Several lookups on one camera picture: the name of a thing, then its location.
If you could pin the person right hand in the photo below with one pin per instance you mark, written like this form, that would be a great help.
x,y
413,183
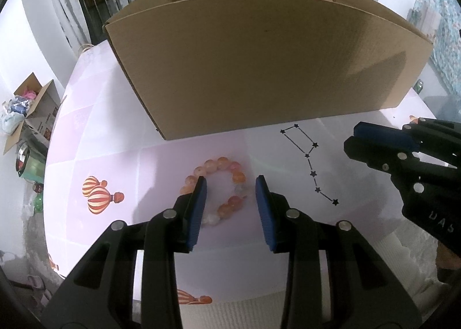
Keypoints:
x,y
446,262

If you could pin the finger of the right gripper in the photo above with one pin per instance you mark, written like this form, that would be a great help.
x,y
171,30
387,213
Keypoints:
x,y
386,136
388,158

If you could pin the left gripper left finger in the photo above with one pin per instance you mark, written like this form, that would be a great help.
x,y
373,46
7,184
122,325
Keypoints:
x,y
127,279

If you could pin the floral blue hanging cloth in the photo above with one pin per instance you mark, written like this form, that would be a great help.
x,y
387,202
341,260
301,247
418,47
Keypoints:
x,y
439,20

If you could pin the green can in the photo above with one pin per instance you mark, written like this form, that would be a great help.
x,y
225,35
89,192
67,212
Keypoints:
x,y
418,86

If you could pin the small cardboard box with items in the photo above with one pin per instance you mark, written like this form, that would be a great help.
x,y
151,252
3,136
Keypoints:
x,y
31,113

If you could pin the green bottles on floor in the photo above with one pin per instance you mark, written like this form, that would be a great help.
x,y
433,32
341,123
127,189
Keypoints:
x,y
30,165

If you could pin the brown cardboard box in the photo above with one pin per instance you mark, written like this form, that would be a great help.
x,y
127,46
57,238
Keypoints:
x,y
200,67

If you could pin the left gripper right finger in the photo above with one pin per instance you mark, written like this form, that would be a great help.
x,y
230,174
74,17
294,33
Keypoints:
x,y
335,277

